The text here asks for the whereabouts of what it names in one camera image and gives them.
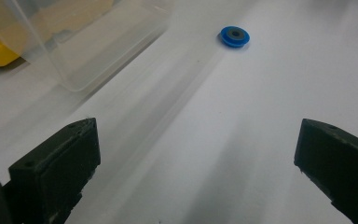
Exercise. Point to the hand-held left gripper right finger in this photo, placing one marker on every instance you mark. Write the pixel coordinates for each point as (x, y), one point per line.
(338, 165)

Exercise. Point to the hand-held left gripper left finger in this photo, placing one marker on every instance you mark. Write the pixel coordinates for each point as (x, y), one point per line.
(52, 174)

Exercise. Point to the clear plastic container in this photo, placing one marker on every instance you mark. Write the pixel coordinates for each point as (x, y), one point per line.
(84, 40)

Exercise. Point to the blue plastic wheel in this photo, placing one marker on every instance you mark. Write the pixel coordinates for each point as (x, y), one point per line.
(234, 36)

